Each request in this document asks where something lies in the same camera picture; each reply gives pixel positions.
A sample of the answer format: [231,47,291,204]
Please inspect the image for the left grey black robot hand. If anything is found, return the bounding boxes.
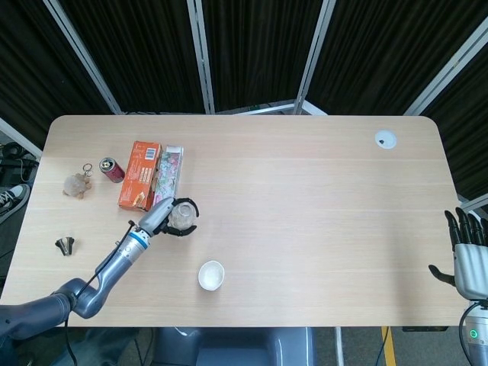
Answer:
[137,197,201,236]

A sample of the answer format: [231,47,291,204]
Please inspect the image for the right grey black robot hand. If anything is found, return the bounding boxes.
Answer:
[428,207,488,300]

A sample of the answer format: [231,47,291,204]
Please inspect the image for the transparent plastic water bottle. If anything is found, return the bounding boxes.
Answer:
[168,201,199,231]

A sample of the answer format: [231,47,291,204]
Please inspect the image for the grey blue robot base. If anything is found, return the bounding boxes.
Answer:
[156,326,317,366]

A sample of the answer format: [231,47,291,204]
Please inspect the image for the white paper cup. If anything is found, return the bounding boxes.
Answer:
[197,260,226,291]

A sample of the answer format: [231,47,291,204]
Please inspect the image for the orange cardboard box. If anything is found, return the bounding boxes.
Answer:
[117,140,163,212]

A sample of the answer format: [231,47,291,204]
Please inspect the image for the pink floral plastic packet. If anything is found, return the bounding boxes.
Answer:
[151,144,185,205]

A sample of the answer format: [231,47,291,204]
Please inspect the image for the red soda can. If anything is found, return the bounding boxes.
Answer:
[99,156,126,184]

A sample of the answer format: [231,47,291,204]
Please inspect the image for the beige plush toy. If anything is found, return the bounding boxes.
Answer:
[62,173,94,200]

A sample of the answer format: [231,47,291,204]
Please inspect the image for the black binder clip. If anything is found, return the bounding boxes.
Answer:
[55,236,75,257]

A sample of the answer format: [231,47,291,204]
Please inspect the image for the black white sneaker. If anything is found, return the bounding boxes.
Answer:
[0,184,31,225]

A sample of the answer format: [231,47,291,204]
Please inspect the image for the white round cable grommet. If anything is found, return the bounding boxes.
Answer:
[374,130,398,150]

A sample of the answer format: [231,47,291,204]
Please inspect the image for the white partition post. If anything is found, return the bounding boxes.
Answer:
[185,0,217,114]
[41,0,123,114]
[403,28,488,115]
[293,0,336,114]
[0,117,43,158]

